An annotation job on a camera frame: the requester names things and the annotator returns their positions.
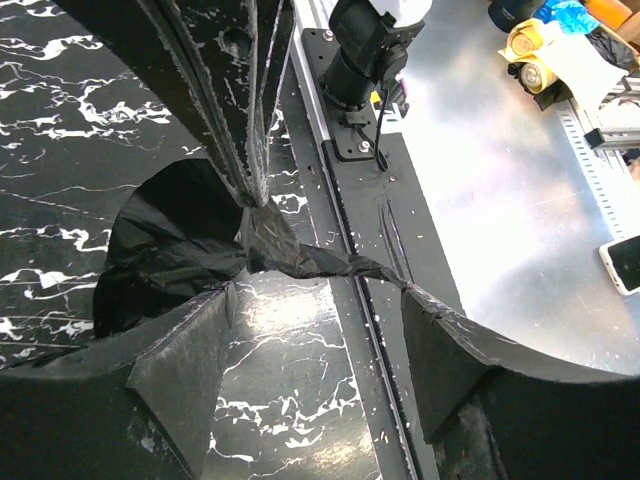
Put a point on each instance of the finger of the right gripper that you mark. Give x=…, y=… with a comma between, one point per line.
x=201, y=59
x=276, y=23

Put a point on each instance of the blue plastic glove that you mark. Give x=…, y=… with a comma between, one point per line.
x=572, y=16

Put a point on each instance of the yellow trash bag rolls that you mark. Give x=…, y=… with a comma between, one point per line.
x=521, y=49

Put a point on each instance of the white smartphone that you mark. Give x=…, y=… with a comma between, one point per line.
x=621, y=260

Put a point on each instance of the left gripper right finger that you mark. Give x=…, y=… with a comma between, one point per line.
x=492, y=408

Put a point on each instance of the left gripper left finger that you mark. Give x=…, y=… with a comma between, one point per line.
x=135, y=405

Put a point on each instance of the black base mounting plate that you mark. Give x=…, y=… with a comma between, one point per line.
x=354, y=208

